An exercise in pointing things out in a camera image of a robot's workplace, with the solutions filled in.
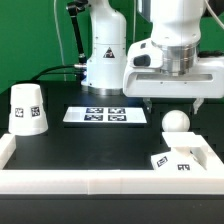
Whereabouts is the white lamp shade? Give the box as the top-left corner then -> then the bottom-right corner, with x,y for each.
8,83 -> 48,136

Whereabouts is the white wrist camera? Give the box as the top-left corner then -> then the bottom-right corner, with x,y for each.
127,38 -> 163,69

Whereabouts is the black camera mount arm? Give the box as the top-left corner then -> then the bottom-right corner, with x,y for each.
66,0 -> 88,64

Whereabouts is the white hanging cable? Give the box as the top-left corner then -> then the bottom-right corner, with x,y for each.
53,0 -> 68,82

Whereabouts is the black base cable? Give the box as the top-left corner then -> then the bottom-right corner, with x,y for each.
30,64 -> 88,82

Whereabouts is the white lamp base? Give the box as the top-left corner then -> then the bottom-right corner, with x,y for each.
151,132 -> 204,173

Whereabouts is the white U-shaped fence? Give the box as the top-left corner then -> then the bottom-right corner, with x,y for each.
0,134 -> 224,195

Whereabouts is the white marker tag plate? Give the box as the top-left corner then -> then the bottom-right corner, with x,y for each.
63,107 -> 146,124

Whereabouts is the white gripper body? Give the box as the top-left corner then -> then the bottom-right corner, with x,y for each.
123,56 -> 224,98

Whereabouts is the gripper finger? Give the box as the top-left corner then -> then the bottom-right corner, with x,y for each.
193,98 -> 204,114
143,98 -> 152,112

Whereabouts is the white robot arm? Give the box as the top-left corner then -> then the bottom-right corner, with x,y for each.
82,0 -> 224,108

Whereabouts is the white lamp bulb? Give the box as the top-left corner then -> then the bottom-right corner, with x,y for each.
162,110 -> 190,132

